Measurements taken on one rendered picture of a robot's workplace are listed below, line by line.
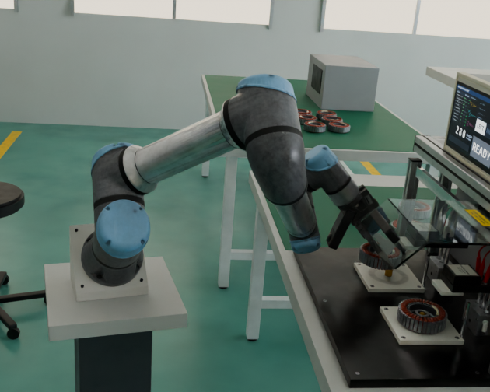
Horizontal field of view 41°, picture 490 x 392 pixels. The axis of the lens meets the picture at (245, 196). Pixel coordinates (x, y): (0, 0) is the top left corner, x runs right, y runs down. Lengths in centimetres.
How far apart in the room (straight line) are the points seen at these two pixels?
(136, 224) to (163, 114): 473
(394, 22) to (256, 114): 512
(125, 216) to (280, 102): 43
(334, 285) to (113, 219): 62
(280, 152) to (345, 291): 58
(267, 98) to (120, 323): 64
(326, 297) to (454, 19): 510
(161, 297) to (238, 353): 120
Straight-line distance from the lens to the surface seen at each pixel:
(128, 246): 145
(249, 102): 131
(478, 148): 165
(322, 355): 149
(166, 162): 144
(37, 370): 274
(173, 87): 612
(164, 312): 160
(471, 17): 663
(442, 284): 159
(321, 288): 172
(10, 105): 631
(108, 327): 158
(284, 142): 126
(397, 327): 158
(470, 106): 170
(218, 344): 287
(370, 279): 177
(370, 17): 629
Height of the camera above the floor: 155
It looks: 20 degrees down
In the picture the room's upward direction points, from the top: 4 degrees clockwise
